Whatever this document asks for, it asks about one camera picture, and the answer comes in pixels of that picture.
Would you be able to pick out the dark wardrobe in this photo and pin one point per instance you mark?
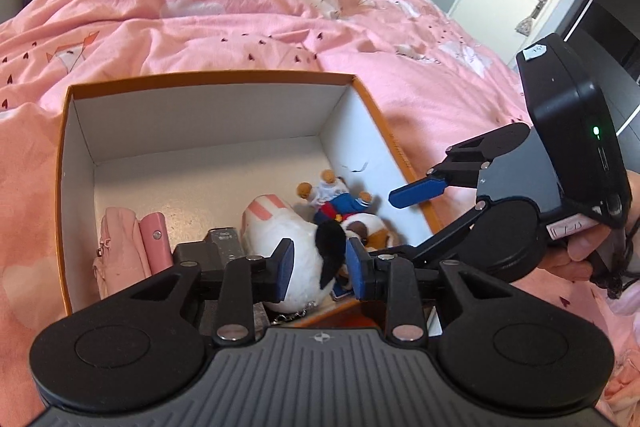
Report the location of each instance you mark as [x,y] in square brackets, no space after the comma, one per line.
[615,32]

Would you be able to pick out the white plush dog black ear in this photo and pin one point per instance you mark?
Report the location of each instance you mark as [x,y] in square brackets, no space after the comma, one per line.
[270,227]

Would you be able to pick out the brown white plush dog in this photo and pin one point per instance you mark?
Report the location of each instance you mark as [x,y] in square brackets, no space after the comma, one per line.
[372,229]

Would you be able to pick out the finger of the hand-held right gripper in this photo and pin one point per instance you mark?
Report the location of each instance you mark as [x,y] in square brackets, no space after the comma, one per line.
[450,232]
[415,193]

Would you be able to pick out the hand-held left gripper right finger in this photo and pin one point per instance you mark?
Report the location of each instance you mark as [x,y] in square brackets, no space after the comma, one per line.
[354,269]

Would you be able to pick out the pink printed blanket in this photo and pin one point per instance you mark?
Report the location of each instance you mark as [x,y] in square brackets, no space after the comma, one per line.
[200,32]

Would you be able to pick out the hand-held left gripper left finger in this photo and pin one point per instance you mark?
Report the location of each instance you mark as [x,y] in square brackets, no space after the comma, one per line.
[284,269]

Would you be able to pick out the person's right hand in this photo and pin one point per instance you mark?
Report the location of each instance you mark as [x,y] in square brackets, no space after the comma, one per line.
[575,253]

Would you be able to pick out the black grey rectangular device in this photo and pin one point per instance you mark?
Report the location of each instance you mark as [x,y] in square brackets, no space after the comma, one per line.
[220,244]

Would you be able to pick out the hanging door charm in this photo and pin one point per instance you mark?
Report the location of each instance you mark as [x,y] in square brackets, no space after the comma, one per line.
[524,26]

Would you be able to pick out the pink wallet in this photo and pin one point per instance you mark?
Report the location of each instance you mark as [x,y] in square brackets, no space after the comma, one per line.
[156,242]

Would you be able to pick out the small bear plush blue outfit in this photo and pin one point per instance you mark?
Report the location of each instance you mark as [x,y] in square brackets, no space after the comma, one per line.
[340,202]

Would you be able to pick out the pink fabric pouch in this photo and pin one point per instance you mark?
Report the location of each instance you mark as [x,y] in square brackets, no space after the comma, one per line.
[120,247]

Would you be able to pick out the orange cardboard box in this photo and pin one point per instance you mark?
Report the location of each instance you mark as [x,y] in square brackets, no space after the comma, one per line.
[200,117]

